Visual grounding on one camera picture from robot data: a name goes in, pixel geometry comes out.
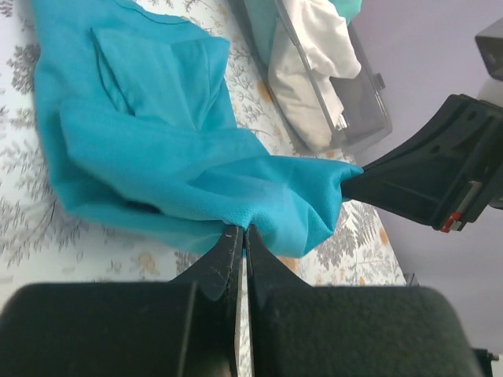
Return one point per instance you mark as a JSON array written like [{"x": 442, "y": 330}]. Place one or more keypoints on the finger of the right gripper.
[{"x": 446, "y": 174}]

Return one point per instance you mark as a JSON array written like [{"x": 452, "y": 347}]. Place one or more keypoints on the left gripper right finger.
[{"x": 300, "y": 330}]

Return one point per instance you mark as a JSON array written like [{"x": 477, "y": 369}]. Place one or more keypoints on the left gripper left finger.
[{"x": 188, "y": 326}]

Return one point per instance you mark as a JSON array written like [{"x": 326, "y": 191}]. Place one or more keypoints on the teal blue t shirt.
[{"x": 138, "y": 133}]

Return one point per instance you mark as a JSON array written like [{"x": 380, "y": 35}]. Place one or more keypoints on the clear plastic bin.
[{"x": 364, "y": 120}]

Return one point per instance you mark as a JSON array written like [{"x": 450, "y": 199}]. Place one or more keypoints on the floral patterned table mat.
[{"x": 40, "y": 242}]

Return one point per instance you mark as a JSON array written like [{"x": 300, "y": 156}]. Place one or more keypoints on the white t shirt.
[{"x": 311, "y": 46}]

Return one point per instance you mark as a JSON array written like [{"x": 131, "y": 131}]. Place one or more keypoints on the light mint t shirt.
[{"x": 348, "y": 9}]

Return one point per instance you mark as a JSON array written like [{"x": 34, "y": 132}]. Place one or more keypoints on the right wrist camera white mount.
[{"x": 489, "y": 43}]

